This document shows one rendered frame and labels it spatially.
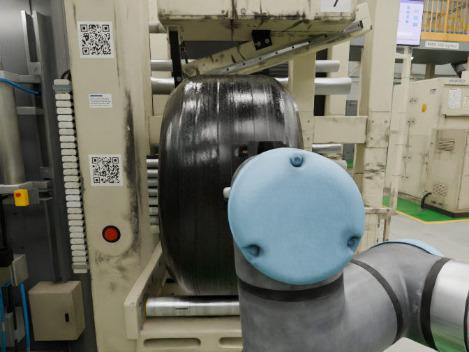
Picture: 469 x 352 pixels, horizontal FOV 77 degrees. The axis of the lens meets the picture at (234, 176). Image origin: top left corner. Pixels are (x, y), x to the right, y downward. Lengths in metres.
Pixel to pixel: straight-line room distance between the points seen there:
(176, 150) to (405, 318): 0.41
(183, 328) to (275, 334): 0.58
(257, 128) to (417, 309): 0.38
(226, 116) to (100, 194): 0.38
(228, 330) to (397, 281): 0.53
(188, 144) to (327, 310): 0.40
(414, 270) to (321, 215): 0.15
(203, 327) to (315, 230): 0.63
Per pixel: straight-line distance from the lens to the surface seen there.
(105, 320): 0.92
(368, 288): 0.26
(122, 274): 0.84
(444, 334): 0.28
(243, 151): 0.37
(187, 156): 0.53
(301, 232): 0.16
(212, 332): 0.76
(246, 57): 1.12
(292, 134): 0.57
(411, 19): 4.87
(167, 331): 0.77
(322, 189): 0.16
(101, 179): 0.77
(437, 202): 5.36
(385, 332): 0.27
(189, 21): 1.03
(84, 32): 0.79
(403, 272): 0.29
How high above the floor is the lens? 1.33
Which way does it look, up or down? 10 degrees down
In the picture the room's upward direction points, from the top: straight up
